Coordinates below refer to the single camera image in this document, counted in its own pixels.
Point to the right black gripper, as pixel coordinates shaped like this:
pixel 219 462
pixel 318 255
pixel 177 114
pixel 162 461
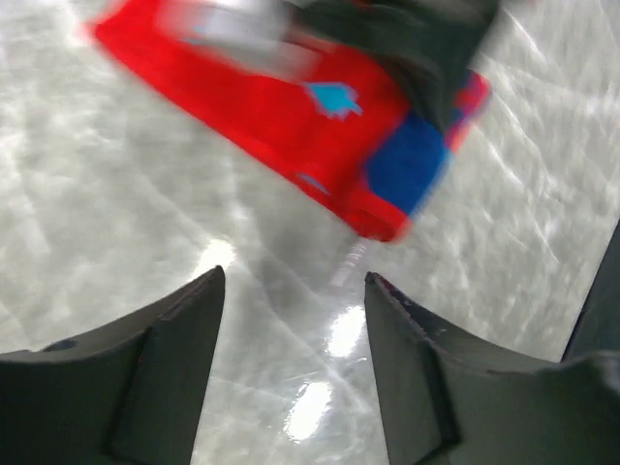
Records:
pixel 425 46

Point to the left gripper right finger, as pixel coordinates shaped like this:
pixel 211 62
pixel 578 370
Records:
pixel 447 396

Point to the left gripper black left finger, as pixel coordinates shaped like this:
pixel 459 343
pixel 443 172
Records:
pixel 128 392

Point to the red blue cat towel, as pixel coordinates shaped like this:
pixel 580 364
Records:
pixel 343 134

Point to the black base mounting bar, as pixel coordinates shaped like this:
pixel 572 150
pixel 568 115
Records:
pixel 597 326

